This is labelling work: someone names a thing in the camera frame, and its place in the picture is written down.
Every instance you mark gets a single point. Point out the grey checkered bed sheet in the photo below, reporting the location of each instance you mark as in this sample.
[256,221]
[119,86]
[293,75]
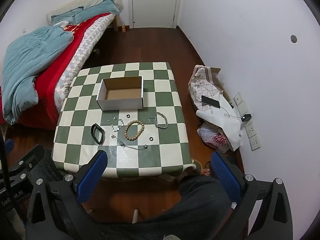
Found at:
[85,50]

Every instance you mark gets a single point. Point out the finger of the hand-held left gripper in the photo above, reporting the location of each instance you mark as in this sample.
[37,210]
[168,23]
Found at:
[9,145]
[27,158]

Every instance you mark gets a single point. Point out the blue pillow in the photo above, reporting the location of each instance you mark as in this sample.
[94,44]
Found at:
[63,17]

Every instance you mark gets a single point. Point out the white plastic bag red print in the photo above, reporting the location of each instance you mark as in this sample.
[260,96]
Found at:
[215,138]

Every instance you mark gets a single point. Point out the white paper bag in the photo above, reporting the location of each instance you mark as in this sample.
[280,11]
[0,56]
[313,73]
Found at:
[222,125]

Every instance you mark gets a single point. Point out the floral fabric bag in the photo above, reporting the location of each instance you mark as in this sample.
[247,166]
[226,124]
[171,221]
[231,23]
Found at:
[197,87]

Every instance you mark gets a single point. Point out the orange bottle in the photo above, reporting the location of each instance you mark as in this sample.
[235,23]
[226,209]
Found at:
[123,28]

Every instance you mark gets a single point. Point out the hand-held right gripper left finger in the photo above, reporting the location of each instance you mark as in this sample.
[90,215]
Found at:
[92,176]

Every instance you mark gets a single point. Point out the blue folded blanket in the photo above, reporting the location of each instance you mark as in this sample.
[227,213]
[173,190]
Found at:
[100,11]

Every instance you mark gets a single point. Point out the blue quilt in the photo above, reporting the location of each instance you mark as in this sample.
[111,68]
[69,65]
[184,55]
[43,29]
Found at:
[30,55]

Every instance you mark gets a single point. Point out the green checkered table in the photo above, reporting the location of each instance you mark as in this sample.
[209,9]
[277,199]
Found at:
[162,155]

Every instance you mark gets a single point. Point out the wooden bed frame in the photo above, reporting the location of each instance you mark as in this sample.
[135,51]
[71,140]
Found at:
[115,23]

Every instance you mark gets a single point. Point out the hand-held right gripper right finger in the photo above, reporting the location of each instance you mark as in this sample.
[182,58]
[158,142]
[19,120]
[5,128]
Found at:
[225,177]

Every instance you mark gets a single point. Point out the white power strip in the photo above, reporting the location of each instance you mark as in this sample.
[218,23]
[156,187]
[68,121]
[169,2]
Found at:
[255,142]

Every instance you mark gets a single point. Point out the brown cardboard box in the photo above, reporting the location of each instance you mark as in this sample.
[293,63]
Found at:
[216,70]

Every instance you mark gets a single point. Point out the white door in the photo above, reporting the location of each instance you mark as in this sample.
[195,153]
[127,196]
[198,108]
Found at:
[155,2]

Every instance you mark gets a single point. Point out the black smartphone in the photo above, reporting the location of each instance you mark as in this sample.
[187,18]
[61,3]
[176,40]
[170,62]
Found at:
[211,101]

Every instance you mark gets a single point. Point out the olive slipper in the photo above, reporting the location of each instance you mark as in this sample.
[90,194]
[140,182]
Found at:
[197,166]

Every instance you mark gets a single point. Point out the white cardboard box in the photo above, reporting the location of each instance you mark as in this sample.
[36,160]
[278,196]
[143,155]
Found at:
[120,105]

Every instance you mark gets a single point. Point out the white stick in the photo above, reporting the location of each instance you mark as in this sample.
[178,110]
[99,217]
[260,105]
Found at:
[135,215]

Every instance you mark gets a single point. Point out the black charger plug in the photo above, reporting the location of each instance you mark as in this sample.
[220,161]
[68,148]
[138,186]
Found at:
[246,117]

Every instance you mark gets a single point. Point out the round wall hole cover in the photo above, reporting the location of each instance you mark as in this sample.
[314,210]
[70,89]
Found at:
[293,39]

